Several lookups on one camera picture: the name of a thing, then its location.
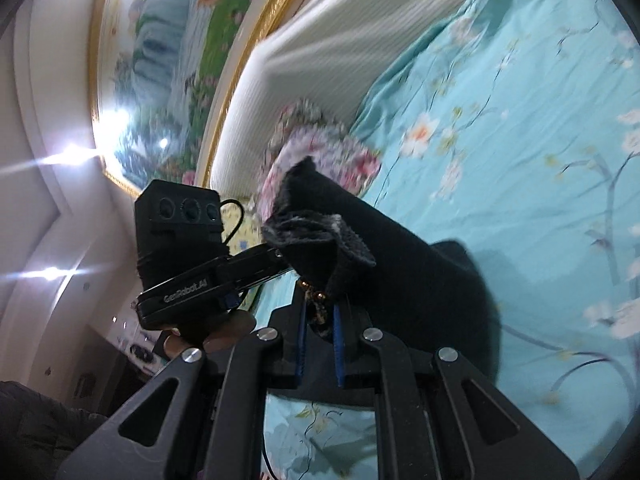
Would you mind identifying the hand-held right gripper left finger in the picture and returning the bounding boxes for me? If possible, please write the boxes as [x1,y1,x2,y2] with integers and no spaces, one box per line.
[57,305,308,480]

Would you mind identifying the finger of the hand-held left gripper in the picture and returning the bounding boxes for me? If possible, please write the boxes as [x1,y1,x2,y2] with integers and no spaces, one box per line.
[232,246,291,294]

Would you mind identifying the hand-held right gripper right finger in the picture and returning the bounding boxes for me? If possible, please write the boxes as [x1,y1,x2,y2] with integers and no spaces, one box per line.
[332,305,581,480]

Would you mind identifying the black pants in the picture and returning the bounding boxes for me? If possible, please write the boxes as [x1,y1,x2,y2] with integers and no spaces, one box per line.
[260,156,503,403]

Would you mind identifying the person's left forearm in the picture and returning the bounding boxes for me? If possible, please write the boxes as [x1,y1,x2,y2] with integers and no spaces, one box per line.
[0,379,115,480]

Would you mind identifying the person's left hand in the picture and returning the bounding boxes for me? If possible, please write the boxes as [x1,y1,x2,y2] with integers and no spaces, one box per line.
[162,309,258,362]

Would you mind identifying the yellow patterned cloth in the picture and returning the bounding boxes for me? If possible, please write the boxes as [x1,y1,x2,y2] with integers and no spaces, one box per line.
[220,204,268,253]

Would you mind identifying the recessed ceiling light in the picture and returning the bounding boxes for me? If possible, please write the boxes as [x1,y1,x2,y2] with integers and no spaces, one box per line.
[42,141,98,167]
[20,264,76,285]

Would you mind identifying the pink floral pillow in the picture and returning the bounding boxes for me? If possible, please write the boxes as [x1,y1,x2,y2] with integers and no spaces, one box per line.
[254,98,384,222]

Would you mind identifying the dark furniture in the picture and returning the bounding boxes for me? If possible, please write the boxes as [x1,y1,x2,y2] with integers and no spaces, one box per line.
[74,324,168,413]

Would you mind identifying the gold framed landscape painting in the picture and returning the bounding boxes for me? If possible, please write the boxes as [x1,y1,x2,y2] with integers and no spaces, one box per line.
[89,0,322,199]

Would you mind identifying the cream padded headboard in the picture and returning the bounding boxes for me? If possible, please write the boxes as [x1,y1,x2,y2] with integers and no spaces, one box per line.
[204,0,497,211]

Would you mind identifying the turquoise floral bed sheet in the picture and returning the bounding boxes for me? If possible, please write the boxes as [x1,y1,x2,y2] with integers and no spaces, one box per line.
[245,0,640,480]

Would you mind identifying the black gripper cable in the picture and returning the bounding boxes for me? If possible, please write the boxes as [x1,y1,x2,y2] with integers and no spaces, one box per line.
[219,199,246,247]

